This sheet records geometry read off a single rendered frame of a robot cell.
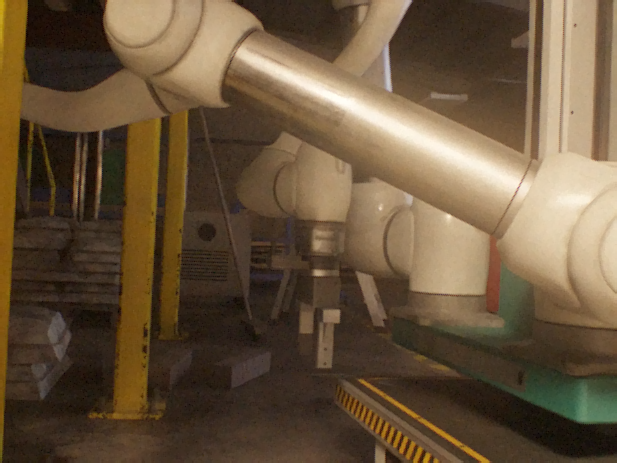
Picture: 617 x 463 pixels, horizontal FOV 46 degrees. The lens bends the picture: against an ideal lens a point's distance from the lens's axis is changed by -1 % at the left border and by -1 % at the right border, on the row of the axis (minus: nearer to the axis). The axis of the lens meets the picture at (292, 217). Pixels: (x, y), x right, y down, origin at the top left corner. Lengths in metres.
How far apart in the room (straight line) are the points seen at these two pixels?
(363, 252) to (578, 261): 0.84
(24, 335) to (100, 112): 1.70
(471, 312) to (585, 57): 0.52
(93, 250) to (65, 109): 3.35
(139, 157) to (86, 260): 2.13
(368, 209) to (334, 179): 0.30
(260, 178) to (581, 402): 0.71
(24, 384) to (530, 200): 2.17
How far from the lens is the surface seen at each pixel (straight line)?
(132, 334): 2.46
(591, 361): 1.00
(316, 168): 1.26
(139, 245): 2.43
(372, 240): 1.54
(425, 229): 1.43
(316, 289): 1.24
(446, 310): 1.42
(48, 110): 1.20
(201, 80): 0.89
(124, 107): 1.13
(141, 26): 0.87
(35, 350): 2.74
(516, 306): 1.42
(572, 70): 1.48
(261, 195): 1.37
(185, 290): 5.80
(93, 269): 4.54
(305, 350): 1.38
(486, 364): 1.19
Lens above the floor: 0.61
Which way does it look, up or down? 1 degrees up
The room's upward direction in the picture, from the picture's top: 3 degrees clockwise
